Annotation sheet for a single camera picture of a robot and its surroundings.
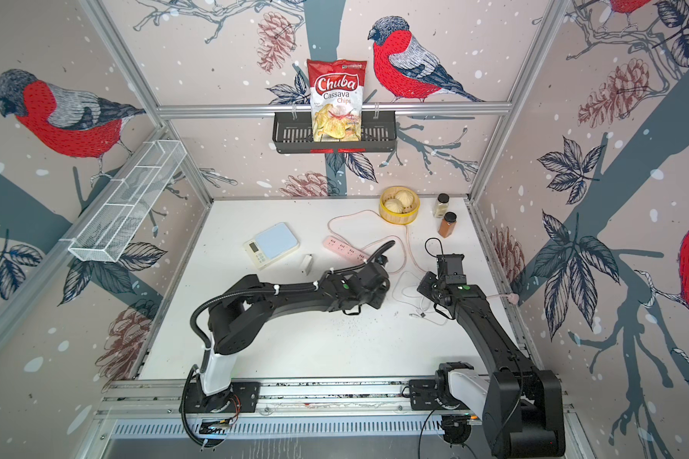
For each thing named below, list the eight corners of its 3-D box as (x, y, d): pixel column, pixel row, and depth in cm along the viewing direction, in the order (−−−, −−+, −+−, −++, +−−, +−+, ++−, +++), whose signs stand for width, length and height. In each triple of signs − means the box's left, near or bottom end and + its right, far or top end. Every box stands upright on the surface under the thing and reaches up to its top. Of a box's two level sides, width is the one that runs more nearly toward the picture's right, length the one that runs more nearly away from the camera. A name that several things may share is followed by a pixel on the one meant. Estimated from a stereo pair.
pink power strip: (321, 245, 107) (320, 242, 106) (327, 237, 110) (327, 233, 108) (361, 265, 101) (361, 262, 99) (367, 256, 104) (368, 253, 102)
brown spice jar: (439, 237, 110) (446, 219, 102) (437, 229, 112) (443, 211, 104) (451, 237, 110) (458, 219, 101) (448, 229, 112) (456, 211, 104)
